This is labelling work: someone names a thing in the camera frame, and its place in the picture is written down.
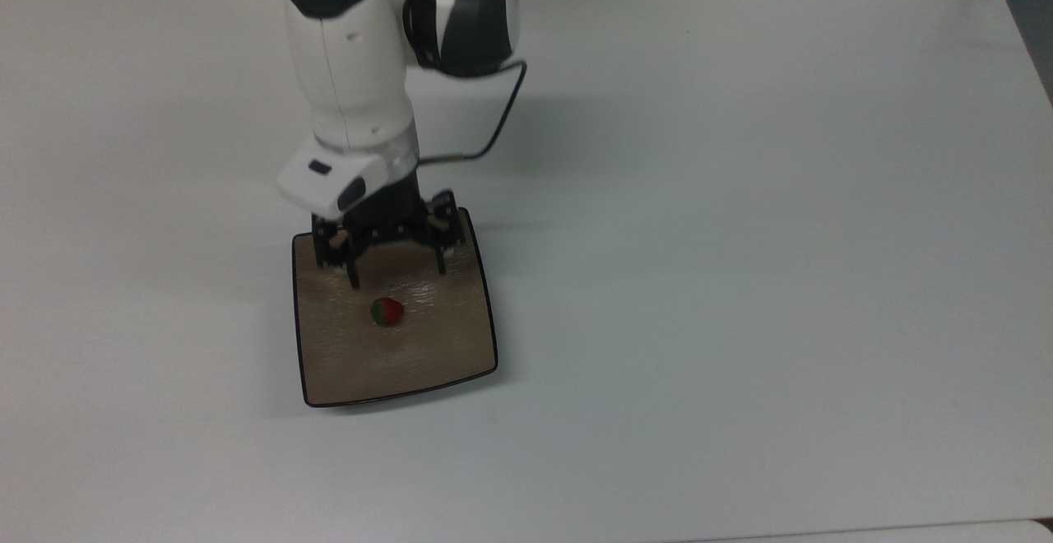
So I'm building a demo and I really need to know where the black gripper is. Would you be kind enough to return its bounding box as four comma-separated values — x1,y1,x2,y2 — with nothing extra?
310,171,469,291

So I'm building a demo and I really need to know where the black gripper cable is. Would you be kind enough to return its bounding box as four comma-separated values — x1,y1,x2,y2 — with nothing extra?
415,58,530,168

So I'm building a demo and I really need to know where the square brown ceramic plate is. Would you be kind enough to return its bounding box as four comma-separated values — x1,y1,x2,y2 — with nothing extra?
291,207,500,409

